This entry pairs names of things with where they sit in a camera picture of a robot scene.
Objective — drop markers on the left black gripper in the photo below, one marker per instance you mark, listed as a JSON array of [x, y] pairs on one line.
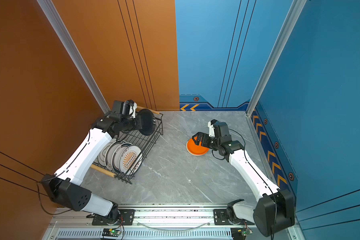
[[138, 120]]

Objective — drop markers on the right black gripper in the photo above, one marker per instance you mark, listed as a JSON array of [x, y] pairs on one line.
[[200, 135]]

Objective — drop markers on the black plate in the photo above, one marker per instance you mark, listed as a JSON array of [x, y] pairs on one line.
[[147, 122]]

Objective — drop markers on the orange plate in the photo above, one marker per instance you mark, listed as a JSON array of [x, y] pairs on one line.
[[196, 150]]

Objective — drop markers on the black wire dish rack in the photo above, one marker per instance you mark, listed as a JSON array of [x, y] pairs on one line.
[[135, 138]]

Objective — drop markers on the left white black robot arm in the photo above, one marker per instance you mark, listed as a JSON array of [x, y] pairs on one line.
[[64, 186]]

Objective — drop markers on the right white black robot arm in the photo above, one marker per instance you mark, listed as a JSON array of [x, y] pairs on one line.
[[275, 208]]

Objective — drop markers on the right circuit board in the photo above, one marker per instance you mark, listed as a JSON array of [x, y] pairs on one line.
[[240, 234]]

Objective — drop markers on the circuit board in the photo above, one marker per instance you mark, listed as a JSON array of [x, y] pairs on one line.
[[111, 233], [240, 234]]

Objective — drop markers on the left circuit board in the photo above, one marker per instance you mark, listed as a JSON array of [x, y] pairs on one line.
[[111, 233]]

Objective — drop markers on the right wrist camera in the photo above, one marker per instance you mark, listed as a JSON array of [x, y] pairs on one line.
[[213, 128]]

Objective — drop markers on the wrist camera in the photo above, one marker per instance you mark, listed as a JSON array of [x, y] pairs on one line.
[[132, 107], [213, 128]]

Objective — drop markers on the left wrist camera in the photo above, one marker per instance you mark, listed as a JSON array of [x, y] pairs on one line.
[[132, 107]]

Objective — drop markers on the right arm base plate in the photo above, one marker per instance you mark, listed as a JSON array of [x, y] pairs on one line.
[[227, 217]]

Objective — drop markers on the aluminium mounting rail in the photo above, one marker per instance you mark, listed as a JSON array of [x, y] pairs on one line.
[[151, 222]]

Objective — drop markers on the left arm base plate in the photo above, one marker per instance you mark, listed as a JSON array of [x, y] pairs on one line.
[[125, 217]]

